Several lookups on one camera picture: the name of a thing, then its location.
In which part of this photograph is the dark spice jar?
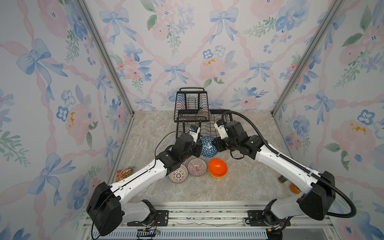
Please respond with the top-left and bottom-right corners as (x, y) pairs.
(278, 175), (288, 184)

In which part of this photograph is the aluminium frame post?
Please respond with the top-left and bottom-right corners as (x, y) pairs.
(271, 0), (346, 116)
(74, 0), (134, 117)

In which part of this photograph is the aluminium frame post left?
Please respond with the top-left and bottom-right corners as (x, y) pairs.
(74, 0), (134, 117)

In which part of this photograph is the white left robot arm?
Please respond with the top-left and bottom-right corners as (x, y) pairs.
(87, 132), (202, 236)

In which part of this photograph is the blue triangle patterned bowl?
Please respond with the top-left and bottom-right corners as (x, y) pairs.
(200, 135), (218, 158)

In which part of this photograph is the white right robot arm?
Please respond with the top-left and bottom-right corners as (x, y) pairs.
(213, 120), (336, 226)

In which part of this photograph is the pink striped patterned bowl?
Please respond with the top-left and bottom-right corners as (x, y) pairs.
(187, 158), (207, 177)

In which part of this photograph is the black corrugated cable conduit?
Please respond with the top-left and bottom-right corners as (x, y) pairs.
(221, 110), (357, 219)

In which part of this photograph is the aluminium frame post right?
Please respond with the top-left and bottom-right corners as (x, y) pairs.
(271, 0), (346, 116)

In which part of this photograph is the yellow plastic bowl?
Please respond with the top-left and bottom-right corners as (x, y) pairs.
(210, 172), (226, 179)

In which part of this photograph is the white lattice patterned bowl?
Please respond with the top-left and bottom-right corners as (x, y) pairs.
(168, 165), (189, 184)

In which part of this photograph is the snack packet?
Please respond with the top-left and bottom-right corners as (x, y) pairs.
(116, 167), (134, 182)

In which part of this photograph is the black wire dish rack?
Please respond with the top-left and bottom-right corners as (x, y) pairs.
(174, 87), (226, 138)

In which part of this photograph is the orange plastic bowl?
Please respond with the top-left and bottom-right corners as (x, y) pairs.
(208, 159), (228, 176)

